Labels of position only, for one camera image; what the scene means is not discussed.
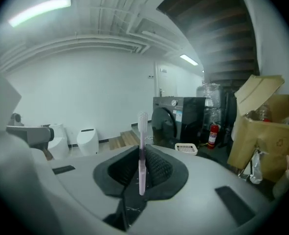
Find plastic-wrapped black appliance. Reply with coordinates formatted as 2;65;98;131
196;83;223;124

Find white toothbrush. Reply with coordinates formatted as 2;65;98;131
137;111;149;196

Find white toilet dark stripe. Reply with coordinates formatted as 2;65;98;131
76;128;100;156

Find plain white toilet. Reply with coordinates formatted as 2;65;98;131
47;123;69;160

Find dark wooden staircase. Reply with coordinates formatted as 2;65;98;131
156;0;260;83

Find open cardboard box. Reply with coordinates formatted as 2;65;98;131
227;74;289;183

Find cream cup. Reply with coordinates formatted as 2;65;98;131
272;169;289;200

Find black marble vanity table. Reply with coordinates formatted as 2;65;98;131
195;144;279;202

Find long fluorescent ceiling light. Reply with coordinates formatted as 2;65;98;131
8;0;71;28

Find clear bottle red label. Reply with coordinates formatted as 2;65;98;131
256;104;273;122

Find short fluorescent ceiling light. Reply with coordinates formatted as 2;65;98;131
179;54;199;66

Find wooden steps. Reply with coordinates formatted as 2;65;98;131
109;130;140;151

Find red fire extinguisher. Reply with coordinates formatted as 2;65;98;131
207;121;221;150

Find white door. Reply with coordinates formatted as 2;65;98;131
156;62;180;122

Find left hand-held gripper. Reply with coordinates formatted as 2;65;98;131
6;113;55;148

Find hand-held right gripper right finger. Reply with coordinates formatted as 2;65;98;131
129;144;276;234

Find black washing machine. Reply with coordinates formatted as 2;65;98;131
151;96;206;149

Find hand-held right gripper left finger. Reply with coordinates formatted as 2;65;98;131
49;144;141;222

